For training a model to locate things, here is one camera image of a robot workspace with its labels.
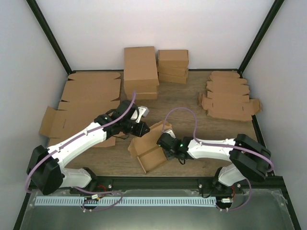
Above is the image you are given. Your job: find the small cardboard box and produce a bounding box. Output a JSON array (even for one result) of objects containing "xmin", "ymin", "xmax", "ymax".
[{"xmin": 128, "ymin": 121, "xmax": 168, "ymax": 174}]

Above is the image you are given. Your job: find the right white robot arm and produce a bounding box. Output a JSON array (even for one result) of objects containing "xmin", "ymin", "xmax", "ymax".
[{"xmin": 157, "ymin": 130, "xmax": 273, "ymax": 193}]

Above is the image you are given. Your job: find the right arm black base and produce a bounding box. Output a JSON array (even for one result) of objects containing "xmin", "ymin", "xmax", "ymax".
[{"xmin": 197, "ymin": 176, "xmax": 233, "ymax": 196}]

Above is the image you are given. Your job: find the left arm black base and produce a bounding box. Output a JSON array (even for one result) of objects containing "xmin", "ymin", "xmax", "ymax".
[{"xmin": 69, "ymin": 177, "xmax": 113, "ymax": 195}]

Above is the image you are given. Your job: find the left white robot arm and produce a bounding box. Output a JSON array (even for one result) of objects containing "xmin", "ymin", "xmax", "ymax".
[{"xmin": 25, "ymin": 100, "xmax": 150, "ymax": 195}]

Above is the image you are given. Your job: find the bottom large folded box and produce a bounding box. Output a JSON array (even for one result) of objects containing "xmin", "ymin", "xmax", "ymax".
[{"xmin": 135, "ymin": 92, "xmax": 158, "ymax": 100}]

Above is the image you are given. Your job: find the large folded box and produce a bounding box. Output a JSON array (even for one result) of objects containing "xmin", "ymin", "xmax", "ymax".
[
  {"xmin": 135, "ymin": 92, "xmax": 158, "ymax": 100},
  {"xmin": 124, "ymin": 46, "xmax": 159, "ymax": 93}
]

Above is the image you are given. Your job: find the bottom small folded box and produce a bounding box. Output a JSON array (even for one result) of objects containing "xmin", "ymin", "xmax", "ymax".
[{"xmin": 158, "ymin": 73, "xmax": 187, "ymax": 84}]

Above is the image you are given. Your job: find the small folded box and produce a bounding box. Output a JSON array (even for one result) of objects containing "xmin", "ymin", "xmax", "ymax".
[
  {"xmin": 157, "ymin": 63, "xmax": 188, "ymax": 77},
  {"xmin": 158, "ymin": 50, "xmax": 189, "ymax": 67},
  {"xmin": 158, "ymin": 73, "xmax": 187, "ymax": 84}
]

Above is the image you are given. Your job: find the top large folded box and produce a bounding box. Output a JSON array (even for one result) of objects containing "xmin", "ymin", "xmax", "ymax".
[{"xmin": 124, "ymin": 46, "xmax": 159, "ymax": 93}]

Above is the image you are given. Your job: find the middle small folded box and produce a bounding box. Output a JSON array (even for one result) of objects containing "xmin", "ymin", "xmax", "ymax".
[{"xmin": 157, "ymin": 63, "xmax": 188, "ymax": 77}]

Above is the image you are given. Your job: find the top small folded box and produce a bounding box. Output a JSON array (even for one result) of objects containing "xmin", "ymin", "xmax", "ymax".
[{"xmin": 158, "ymin": 50, "xmax": 189, "ymax": 67}]

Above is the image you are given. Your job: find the large flat cardboard blank stack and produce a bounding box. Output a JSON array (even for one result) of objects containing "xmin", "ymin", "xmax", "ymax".
[{"xmin": 39, "ymin": 72, "xmax": 121, "ymax": 146}]

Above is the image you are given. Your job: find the small flat cardboard blank stack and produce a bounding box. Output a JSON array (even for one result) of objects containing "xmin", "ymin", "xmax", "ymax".
[{"xmin": 199, "ymin": 71, "xmax": 261, "ymax": 122}]

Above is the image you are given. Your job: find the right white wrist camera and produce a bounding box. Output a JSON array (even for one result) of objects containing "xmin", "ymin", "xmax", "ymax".
[{"xmin": 164, "ymin": 129, "xmax": 176, "ymax": 138}]

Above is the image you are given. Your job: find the black front frame rail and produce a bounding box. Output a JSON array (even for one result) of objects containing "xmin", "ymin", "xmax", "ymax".
[{"xmin": 28, "ymin": 176, "xmax": 284, "ymax": 192}]

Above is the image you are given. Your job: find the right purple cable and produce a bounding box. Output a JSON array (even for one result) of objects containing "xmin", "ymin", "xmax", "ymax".
[{"xmin": 162, "ymin": 107, "xmax": 274, "ymax": 212}]

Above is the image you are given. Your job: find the light blue slotted cable duct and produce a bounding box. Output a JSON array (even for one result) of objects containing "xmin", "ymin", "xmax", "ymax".
[{"xmin": 34, "ymin": 196, "xmax": 216, "ymax": 207}]

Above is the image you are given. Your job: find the left black frame post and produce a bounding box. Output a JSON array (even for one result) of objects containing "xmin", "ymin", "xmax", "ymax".
[{"xmin": 26, "ymin": 0, "xmax": 73, "ymax": 75}]

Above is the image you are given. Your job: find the black frame post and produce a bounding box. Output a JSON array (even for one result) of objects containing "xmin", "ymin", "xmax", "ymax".
[
  {"xmin": 238, "ymin": 0, "xmax": 284, "ymax": 74},
  {"xmin": 26, "ymin": 0, "xmax": 73, "ymax": 75}
]

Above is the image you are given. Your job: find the right black frame post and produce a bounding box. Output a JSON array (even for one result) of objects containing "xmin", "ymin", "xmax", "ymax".
[{"xmin": 238, "ymin": 0, "xmax": 284, "ymax": 74}]

